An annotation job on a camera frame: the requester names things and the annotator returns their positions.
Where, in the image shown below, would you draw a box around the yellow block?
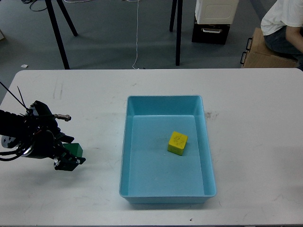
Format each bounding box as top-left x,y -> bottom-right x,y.
167,131 -> 188,156

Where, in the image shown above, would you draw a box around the black tripod left legs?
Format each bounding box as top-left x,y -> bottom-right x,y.
45,0 -> 79,70

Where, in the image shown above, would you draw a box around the white cable on floor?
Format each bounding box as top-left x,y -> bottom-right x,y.
63,0 -> 146,70

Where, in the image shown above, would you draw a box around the black crate with handle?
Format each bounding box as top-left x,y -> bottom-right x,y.
192,19 -> 231,45

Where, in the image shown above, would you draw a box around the blue plastic bin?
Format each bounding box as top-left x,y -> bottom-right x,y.
119,96 -> 217,203

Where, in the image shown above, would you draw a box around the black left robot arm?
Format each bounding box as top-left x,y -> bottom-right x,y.
0,98 -> 86,171

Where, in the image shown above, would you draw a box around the green block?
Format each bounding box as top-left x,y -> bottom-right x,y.
63,143 -> 83,157

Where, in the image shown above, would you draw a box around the black tripod legs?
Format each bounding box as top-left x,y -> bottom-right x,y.
45,0 -> 79,70
169,0 -> 183,66

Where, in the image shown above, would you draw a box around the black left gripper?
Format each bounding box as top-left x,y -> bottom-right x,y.
23,130 -> 86,171

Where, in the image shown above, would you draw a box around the cream white appliance box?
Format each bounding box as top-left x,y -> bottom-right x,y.
195,0 -> 239,25

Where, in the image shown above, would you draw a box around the seated person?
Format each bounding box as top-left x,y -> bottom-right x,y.
260,0 -> 303,70

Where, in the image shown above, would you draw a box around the cardboard box with handles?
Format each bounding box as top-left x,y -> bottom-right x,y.
240,28 -> 297,68

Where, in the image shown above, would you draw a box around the black tripod right legs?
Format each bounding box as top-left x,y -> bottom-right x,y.
169,0 -> 183,66

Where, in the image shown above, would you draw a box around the black cable on floor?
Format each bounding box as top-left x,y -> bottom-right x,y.
22,0 -> 48,12

